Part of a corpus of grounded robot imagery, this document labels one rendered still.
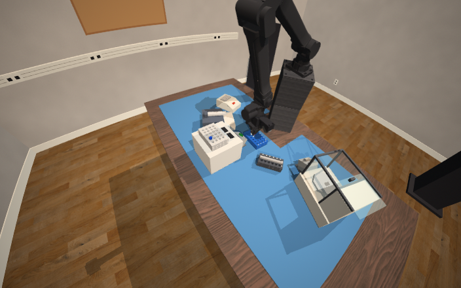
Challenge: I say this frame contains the blue tube rack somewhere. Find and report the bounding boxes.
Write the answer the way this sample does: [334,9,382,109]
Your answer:
[243,130,268,150]

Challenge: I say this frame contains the blue flat mat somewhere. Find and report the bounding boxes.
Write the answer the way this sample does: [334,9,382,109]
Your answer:
[159,84,365,288]

